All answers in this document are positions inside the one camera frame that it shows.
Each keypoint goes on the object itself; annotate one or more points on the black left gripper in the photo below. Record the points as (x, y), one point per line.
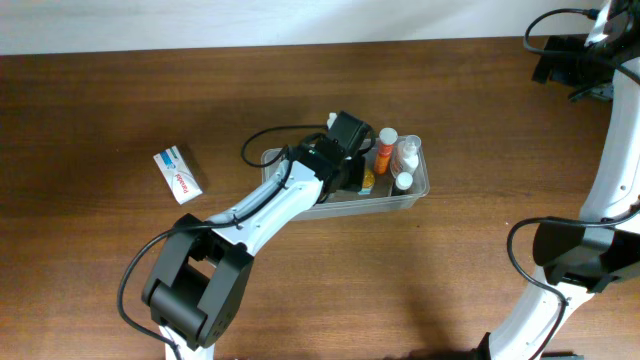
(357, 178)

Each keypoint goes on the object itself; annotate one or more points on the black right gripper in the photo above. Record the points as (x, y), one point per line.
(562, 73)

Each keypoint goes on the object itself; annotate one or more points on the small jar gold lid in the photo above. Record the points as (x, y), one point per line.
(367, 183)

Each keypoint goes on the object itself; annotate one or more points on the orange tablet tube white cap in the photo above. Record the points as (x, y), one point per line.
(387, 140)

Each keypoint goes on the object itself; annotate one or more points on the dark brown syrup bottle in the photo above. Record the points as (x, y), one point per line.
(402, 184)

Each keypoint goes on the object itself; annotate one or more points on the white Panadol box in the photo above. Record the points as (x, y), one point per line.
(177, 175)

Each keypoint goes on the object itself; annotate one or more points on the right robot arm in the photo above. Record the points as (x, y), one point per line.
(566, 262)

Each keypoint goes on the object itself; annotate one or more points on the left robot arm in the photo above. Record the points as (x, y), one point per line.
(196, 286)

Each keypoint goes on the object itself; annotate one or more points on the clear plastic container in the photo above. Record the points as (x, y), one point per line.
(379, 197)

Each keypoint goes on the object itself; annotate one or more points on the white calamine spray bottle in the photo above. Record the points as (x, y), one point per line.
(406, 157)

